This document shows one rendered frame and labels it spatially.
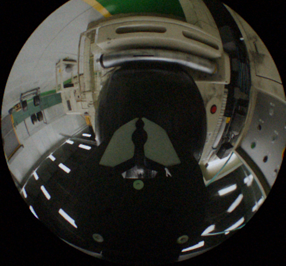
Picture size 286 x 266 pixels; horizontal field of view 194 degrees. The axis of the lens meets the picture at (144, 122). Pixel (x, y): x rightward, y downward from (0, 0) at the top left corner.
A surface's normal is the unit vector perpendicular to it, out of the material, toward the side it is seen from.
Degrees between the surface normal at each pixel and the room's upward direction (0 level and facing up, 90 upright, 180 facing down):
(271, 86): 90
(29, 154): 90
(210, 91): 90
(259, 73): 90
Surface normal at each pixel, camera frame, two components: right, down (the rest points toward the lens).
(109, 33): 0.03, 0.41
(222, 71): -1.00, 0.03
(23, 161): 0.99, 0.04
